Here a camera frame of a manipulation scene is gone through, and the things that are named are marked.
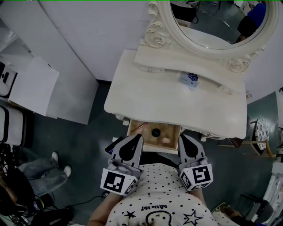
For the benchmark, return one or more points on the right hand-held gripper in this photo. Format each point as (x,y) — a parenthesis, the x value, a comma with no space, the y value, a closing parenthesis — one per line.
(199,176)

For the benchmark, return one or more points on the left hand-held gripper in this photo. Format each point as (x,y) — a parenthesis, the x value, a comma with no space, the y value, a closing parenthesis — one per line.
(115,181)

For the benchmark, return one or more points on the rose gold makeup pencil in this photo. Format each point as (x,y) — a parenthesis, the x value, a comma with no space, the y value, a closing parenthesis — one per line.
(139,127)

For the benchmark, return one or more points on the wooden vanity drawer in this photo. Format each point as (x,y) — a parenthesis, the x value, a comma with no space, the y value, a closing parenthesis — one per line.
(154,141)

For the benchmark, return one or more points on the pink makeup puff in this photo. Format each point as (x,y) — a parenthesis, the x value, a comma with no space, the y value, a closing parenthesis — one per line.
(166,139)

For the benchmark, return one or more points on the black round makeup compact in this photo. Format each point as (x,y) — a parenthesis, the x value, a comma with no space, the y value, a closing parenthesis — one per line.
(156,132)

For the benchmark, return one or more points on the person's right forearm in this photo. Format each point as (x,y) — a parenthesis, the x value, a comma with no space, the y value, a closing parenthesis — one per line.
(199,196)

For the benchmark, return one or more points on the person's left forearm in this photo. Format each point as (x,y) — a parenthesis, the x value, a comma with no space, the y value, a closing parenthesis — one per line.
(99,212)

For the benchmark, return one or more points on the cream white vanity table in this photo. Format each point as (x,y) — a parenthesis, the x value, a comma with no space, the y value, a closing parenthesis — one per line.
(172,103)

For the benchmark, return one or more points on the white polka dot shirt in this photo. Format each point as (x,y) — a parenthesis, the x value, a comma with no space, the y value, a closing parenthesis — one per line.
(159,198)

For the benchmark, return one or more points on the pale blue tissue pack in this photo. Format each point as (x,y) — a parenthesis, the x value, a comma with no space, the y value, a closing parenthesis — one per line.
(188,79)

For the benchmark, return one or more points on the wooden chair with patterned cushion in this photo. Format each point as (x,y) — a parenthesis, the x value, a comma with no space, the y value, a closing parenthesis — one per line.
(262,134)

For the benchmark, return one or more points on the black bag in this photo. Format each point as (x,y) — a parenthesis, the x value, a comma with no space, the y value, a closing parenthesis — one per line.
(53,217)

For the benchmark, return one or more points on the white cabinet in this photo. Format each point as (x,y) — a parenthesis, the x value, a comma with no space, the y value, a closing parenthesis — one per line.
(33,88)

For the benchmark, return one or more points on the white case with black band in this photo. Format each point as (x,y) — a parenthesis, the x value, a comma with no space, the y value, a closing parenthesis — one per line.
(11,125)

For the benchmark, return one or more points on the white box with black trim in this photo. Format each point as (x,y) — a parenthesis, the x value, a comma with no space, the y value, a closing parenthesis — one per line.
(6,79)

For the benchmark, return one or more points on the black metal chair frame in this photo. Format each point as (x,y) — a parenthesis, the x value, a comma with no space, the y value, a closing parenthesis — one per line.
(258,207)

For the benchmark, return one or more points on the oval mirror with ornate frame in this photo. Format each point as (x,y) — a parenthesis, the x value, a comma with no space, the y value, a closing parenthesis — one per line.
(221,22)

